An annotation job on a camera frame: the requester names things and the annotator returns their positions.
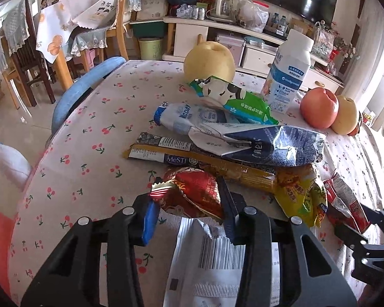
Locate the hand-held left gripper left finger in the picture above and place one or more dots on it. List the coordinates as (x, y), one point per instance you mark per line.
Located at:
(148, 220)

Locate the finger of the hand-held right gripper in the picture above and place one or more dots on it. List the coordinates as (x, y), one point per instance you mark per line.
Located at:
(350, 235)
(382, 222)

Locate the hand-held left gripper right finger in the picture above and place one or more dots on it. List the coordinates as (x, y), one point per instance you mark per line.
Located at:
(226, 206)

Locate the red gold snack wrapper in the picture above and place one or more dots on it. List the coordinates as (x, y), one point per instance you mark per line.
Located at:
(195, 188)

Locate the small red snack packet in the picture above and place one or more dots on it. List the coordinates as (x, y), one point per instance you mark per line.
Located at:
(342, 198)

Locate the white paper packet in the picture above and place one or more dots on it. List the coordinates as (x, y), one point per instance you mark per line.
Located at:
(217, 262)

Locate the long yellow biscuit packet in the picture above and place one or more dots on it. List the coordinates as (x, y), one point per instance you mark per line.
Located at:
(147, 153)

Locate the yellow snack wrapper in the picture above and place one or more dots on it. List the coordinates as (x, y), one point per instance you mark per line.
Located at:
(299, 195)

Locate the cherry print tablecloth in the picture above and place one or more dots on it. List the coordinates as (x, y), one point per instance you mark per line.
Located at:
(99, 166)

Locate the crushed dark blue carton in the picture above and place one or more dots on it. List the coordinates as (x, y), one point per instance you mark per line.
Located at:
(275, 147)

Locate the tangerine with green leaf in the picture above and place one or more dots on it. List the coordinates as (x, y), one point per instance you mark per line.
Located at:
(355, 130)

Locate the blue white milk pouch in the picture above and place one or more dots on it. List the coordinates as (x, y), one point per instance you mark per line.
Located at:
(185, 118)

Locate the green white snack wrapper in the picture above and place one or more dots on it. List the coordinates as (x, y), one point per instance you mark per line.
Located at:
(249, 108)

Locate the yellow pear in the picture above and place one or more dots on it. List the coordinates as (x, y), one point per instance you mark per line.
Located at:
(209, 62)
(347, 116)

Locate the red apple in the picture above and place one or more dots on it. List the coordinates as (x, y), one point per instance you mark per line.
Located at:
(318, 107)

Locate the white bottle with blue label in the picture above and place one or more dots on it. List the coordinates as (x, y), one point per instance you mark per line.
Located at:
(284, 80)

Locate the blue chair back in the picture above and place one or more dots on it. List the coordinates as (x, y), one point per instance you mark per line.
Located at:
(80, 89)

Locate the pink storage box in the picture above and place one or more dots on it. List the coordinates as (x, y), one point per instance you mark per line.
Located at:
(232, 44)

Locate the white television cabinet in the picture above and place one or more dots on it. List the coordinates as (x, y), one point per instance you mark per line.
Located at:
(192, 38)

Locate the light green waste bin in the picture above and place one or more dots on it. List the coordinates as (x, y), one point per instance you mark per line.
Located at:
(150, 48)

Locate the pink plastic stool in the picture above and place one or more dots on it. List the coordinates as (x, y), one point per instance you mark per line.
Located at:
(86, 60)

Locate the wooden dining table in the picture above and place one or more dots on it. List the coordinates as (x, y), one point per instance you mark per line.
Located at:
(63, 70)

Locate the artificial flower bunch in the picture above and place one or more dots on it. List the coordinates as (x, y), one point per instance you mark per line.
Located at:
(342, 46)

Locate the white curtain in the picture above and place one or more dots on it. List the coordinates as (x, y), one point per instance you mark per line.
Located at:
(371, 38)

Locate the small water bottle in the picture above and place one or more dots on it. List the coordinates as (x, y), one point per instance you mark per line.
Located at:
(275, 22)
(283, 24)

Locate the printed plastic bag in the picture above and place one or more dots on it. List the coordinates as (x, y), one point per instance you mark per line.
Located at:
(323, 40)

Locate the dark green storage box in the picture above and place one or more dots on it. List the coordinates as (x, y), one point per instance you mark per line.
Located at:
(148, 28)

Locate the clear plastic bag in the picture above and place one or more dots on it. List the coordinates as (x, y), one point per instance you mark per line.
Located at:
(252, 16)

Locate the pale green lace tablecloth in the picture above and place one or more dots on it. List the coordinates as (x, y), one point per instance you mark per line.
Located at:
(86, 38)

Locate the cluster of glass cups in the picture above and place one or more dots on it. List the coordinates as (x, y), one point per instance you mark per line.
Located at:
(190, 11)

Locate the glass kettle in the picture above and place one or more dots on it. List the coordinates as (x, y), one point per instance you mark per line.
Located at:
(222, 6)

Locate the dark wooden chair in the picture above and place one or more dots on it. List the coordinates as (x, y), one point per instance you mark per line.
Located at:
(25, 60)

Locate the orange print tablecloth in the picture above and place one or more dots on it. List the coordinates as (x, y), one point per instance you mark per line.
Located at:
(51, 38)

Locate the beige bag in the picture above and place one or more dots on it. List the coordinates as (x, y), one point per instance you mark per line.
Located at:
(150, 6)

